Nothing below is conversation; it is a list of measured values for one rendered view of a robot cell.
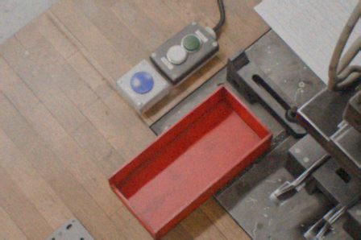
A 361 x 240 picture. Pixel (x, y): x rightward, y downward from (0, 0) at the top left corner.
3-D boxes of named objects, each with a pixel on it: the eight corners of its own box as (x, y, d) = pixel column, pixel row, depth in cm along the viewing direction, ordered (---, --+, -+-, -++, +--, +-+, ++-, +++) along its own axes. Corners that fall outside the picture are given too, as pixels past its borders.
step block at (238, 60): (226, 80, 145) (227, 57, 137) (238, 69, 146) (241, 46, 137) (251, 105, 143) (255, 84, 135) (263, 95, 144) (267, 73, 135)
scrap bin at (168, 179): (109, 188, 139) (106, 177, 134) (222, 97, 144) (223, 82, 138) (156, 242, 135) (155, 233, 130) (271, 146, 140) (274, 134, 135)
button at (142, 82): (126, 84, 144) (125, 80, 142) (143, 71, 145) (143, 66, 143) (141, 101, 143) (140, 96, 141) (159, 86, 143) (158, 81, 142)
